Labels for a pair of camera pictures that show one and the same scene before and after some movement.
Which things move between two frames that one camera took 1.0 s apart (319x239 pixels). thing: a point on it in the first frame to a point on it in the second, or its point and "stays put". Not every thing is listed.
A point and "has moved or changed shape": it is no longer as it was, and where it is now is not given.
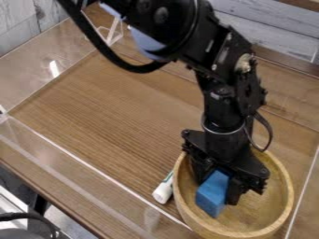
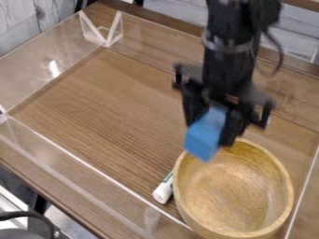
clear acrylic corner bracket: [110, 35] stays put
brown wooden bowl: [254, 217] stays put
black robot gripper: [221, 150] to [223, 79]
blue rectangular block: [213, 193] has moved or changed shape
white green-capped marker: [162, 192] stays put
